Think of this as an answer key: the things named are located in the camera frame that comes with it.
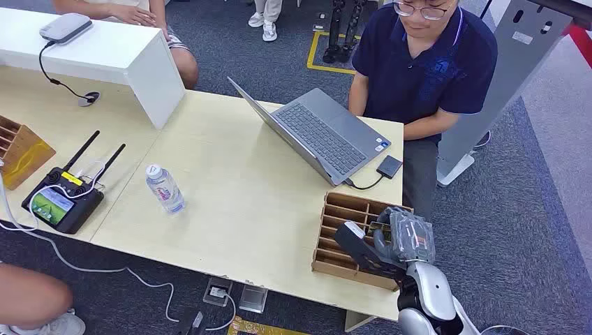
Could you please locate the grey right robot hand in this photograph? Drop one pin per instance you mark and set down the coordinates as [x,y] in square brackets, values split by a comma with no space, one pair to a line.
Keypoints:
[411,236]

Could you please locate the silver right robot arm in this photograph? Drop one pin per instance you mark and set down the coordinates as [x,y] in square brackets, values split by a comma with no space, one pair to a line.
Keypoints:
[432,296]

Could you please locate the wooden slotted card box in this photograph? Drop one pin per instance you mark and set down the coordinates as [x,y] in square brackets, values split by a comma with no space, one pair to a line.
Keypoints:
[344,217]

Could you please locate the person at laptop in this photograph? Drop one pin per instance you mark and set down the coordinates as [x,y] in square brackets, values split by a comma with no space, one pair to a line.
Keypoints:
[421,69]

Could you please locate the standing person in white shoes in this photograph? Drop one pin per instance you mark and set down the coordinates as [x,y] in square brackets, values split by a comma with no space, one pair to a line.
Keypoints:
[268,21]

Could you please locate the seated person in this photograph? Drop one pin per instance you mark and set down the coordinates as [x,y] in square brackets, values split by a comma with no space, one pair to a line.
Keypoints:
[178,51]

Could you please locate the person with white shoe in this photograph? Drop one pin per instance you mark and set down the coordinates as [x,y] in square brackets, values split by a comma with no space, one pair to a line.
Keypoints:
[27,298]

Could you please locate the black external drive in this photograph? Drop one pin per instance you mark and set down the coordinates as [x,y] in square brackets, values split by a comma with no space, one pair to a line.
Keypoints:
[389,166]

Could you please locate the grey open laptop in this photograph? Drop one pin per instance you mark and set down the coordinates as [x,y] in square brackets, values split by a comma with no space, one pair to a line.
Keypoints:
[323,131]

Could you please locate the metal floor plate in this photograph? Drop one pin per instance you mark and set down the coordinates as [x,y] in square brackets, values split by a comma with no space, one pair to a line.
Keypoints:
[253,298]

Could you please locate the yellow patterned floor tape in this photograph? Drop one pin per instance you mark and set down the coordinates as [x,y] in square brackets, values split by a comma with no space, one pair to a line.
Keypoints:
[259,329]

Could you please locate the grey metal stand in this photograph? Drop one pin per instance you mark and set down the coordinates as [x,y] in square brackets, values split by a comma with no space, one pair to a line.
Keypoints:
[499,78]

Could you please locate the floor power socket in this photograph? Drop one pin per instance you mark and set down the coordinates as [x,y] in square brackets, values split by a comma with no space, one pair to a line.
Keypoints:
[217,291]

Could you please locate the black robot legs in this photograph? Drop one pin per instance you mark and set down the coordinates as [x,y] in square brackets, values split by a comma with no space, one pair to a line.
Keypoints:
[342,32]

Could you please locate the black power adapter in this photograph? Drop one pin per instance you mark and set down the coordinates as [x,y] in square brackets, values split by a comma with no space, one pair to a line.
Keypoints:
[190,322]

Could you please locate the clear plastic water bottle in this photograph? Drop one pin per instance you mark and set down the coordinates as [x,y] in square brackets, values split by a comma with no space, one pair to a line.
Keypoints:
[165,190]

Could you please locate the red beam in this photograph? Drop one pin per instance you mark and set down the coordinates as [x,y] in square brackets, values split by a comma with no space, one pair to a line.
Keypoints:
[580,44]

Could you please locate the black remote controller with screen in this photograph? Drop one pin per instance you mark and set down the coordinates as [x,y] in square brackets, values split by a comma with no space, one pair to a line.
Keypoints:
[62,203]

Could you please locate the white desk riser shelf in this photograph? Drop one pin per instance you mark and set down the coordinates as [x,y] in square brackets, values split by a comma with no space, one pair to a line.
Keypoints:
[101,51]

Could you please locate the wooden slotted box with film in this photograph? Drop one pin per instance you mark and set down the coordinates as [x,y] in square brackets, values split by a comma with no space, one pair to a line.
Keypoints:
[21,155]

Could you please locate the grey flat device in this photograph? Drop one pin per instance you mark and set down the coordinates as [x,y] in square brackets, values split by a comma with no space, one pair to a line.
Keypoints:
[64,27]

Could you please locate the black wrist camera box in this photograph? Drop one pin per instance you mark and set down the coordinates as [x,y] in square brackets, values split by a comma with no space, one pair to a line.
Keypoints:
[357,246]

